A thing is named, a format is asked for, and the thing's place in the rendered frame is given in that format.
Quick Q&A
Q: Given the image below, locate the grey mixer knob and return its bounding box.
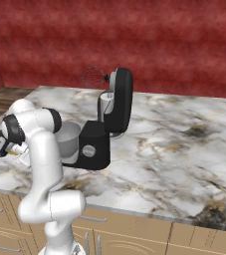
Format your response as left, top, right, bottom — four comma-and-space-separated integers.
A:
82, 144, 97, 158

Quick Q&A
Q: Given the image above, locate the silver cupboard door handle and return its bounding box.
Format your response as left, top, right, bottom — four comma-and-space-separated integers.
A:
97, 234, 103, 255
84, 232, 91, 255

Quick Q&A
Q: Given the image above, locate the silver mixer bowl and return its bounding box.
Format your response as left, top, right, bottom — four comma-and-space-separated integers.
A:
56, 121, 82, 164

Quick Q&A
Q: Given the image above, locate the beige cupboard run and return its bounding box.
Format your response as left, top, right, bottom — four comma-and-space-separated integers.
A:
167, 221, 226, 255

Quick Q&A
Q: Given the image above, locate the black stand mixer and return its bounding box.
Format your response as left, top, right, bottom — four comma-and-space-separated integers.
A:
62, 67, 134, 171

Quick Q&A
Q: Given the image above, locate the beige cupboard door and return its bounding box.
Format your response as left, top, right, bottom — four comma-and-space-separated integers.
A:
70, 226, 93, 255
93, 230, 170, 255

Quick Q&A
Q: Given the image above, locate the wire whisk attachment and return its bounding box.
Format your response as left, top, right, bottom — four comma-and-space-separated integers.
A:
81, 65, 111, 90

